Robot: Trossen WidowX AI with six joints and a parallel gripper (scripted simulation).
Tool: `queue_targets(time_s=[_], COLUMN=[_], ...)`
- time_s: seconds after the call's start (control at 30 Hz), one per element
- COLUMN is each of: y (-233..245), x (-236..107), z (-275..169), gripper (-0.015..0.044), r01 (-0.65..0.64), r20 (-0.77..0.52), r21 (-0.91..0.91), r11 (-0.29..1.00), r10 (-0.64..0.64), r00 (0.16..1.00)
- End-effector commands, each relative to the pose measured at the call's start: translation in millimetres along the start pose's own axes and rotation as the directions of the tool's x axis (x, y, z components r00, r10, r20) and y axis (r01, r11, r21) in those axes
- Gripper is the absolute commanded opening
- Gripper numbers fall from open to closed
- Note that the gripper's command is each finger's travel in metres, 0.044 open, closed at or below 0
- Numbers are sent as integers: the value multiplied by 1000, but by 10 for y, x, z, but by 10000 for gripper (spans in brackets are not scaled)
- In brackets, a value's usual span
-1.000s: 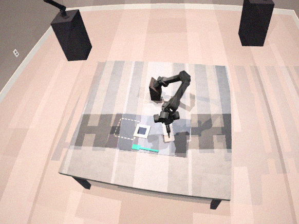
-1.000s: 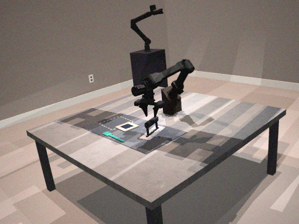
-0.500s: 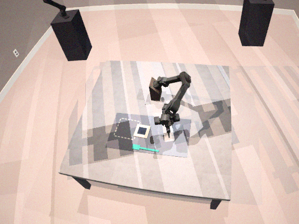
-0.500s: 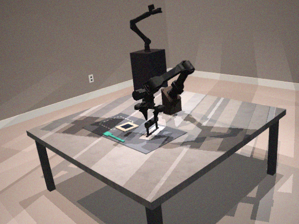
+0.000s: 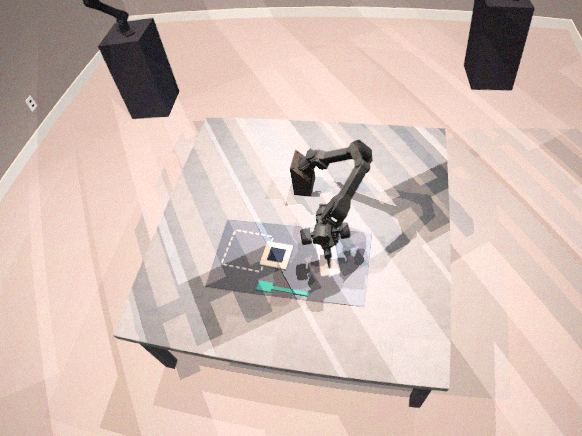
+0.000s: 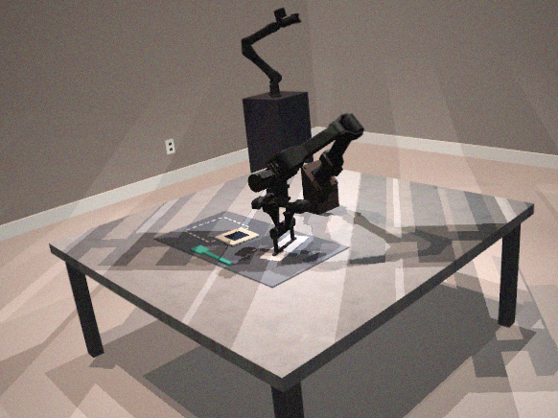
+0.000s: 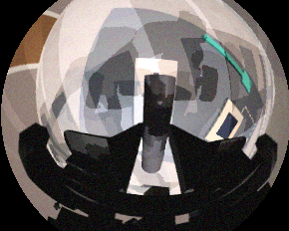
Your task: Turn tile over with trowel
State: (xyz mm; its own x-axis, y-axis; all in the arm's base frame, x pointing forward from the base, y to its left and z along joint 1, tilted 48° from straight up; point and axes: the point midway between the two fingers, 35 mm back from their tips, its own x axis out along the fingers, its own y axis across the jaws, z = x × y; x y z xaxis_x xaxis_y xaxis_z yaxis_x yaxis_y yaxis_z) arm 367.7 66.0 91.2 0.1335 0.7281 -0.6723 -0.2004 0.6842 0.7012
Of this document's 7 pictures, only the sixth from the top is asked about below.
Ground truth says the tan tile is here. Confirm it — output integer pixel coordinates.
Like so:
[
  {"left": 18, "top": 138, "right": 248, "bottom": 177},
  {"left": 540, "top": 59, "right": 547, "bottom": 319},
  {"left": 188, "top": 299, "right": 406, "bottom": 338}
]
[{"left": 215, "top": 227, "right": 259, "bottom": 246}]

